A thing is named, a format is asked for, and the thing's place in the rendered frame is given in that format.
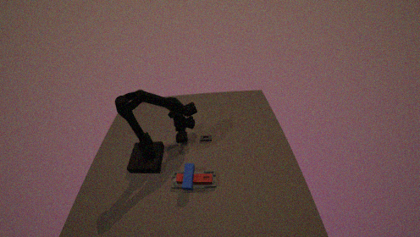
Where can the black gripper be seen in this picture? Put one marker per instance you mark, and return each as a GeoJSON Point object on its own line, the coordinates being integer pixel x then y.
{"type": "Point", "coordinates": [181, 136]}

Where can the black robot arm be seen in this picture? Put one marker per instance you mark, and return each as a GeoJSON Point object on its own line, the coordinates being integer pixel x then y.
{"type": "Point", "coordinates": [125, 107]}

